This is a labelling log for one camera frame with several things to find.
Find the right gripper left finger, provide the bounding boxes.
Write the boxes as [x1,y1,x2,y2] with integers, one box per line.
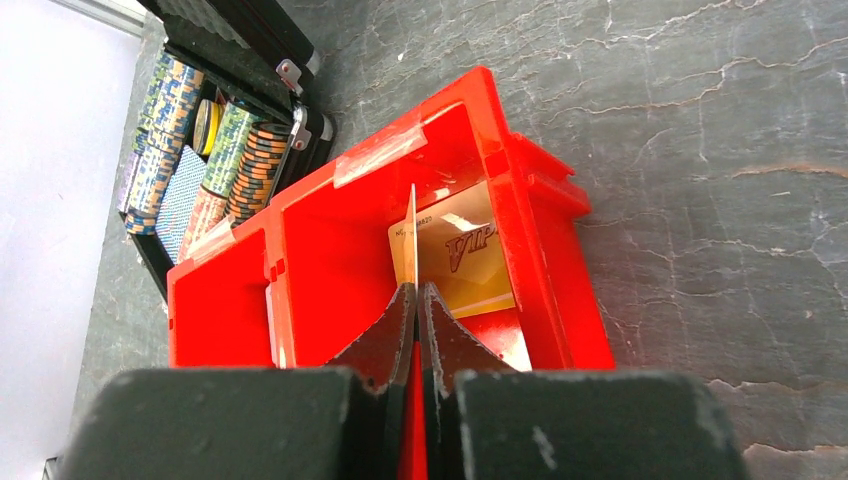
[328,283,417,479]

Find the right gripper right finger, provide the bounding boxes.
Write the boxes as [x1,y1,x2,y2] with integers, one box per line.
[421,282,515,479]

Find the gold VIP card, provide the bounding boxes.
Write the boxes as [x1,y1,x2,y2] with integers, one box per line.
[401,184,419,286]

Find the orange cards in bin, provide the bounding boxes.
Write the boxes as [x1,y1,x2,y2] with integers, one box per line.
[416,182,515,319]

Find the white cards in bin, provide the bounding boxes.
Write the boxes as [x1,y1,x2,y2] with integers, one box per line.
[265,284,286,369]

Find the blue playing card deck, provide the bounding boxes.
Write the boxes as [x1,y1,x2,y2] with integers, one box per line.
[155,146,206,265]

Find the right red plastic bin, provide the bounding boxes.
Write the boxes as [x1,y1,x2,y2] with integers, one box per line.
[267,66,617,480]

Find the red plastic bin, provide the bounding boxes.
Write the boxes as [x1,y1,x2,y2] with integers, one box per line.
[167,216,274,368]
[267,66,617,480]

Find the left red plastic bin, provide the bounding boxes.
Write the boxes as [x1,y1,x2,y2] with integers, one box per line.
[167,216,274,368]

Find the black poker chip case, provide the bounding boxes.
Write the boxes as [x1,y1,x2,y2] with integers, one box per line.
[116,1,335,291]

